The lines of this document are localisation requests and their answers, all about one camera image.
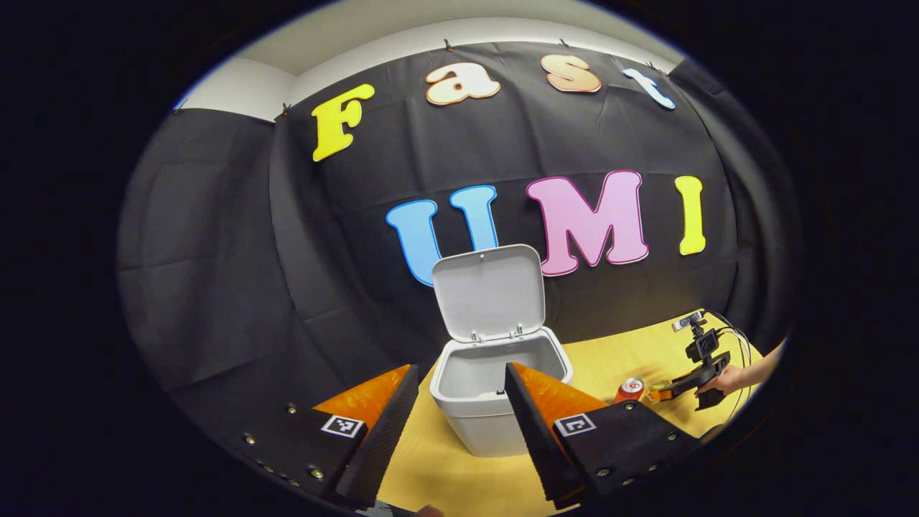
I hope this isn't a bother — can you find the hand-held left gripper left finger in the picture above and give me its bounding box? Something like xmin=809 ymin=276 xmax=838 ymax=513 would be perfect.
xmin=228 ymin=363 xmax=421 ymax=509

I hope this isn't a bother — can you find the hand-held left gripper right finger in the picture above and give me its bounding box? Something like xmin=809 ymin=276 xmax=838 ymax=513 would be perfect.
xmin=504 ymin=362 xmax=703 ymax=511

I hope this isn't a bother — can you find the white desktop garbage bin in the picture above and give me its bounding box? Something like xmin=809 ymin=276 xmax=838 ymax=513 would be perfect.
xmin=429 ymin=244 xmax=574 ymax=458

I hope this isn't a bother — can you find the wooden desktop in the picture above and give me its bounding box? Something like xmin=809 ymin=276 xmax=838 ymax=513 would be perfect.
xmin=377 ymin=316 xmax=773 ymax=517

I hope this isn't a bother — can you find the black backdrop cloth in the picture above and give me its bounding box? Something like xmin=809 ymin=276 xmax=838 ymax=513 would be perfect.
xmin=117 ymin=39 xmax=801 ymax=432

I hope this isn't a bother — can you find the thin black cable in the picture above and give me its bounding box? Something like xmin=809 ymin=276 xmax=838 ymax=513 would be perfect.
xmin=707 ymin=309 xmax=753 ymax=421

